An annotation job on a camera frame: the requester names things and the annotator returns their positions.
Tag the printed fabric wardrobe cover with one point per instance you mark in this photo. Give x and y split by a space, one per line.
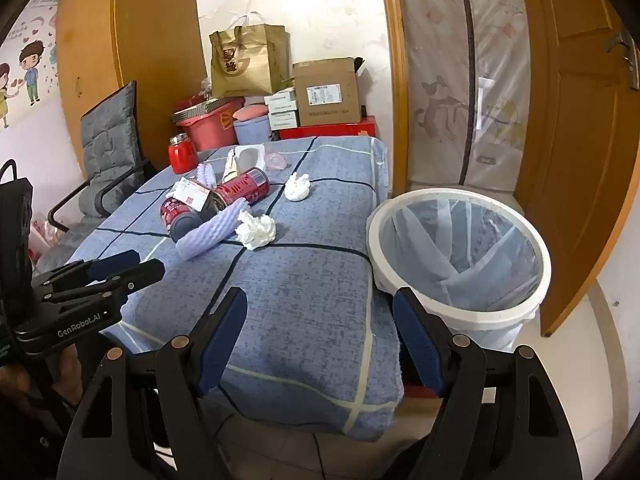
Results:
440 60

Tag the white yogurt cup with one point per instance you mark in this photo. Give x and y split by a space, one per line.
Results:
252 157

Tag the wooden door frame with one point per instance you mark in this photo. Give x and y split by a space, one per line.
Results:
392 60

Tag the red thermos bottle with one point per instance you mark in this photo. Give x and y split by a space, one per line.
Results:
182 157

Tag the purple ribbed bottle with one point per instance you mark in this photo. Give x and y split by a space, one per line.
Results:
210 235

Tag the small purple foam sleeve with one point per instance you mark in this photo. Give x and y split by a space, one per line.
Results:
206 175

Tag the wooden cabinet panel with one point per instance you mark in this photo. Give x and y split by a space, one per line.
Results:
150 35

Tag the gold paper bag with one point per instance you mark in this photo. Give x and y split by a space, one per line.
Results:
245 70

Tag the person's left hand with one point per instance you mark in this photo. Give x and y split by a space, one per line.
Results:
67 375

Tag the pink bucket lid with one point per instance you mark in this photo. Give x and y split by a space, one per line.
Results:
250 112

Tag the white tissue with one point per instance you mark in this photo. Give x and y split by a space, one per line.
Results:
255 230
297 187

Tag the striped flat box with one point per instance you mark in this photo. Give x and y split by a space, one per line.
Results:
200 109

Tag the white flat box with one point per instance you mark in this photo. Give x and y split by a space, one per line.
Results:
281 106
280 95
283 119

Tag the pink plastic lid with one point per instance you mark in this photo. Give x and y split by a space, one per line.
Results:
276 161

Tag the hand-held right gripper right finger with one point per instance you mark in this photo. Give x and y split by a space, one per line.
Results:
420 345

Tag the small dark red drink can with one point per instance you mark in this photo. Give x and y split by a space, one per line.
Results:
175 214

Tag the wooden door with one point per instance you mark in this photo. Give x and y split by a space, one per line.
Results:
575 160

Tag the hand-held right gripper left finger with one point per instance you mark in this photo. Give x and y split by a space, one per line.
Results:
222 342

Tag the purple milk carton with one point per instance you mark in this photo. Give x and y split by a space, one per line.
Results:
192 194

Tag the brown cardboard box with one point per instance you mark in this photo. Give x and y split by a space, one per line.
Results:
325 95

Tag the metal door lock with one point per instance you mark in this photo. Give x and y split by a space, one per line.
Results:
627 60

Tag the red gift box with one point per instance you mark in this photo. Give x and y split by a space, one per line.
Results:
325 131

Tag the red plastic storage bin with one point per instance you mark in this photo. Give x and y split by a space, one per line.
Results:
210 132

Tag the large red drink can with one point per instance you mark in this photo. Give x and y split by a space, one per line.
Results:
245 187

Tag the white trash bin with liner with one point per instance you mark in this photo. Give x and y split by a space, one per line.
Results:
475 317

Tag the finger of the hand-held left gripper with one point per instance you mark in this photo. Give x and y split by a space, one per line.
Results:
115 261
142 272

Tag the black chair frame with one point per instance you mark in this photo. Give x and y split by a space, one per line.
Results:
52 212

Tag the grey cushioned chair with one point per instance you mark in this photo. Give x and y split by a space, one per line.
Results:
107 130

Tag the cartoon wall poster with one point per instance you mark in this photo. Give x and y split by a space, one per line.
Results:
27 70

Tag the purple plastic bucket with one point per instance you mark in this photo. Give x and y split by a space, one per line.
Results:
252 132

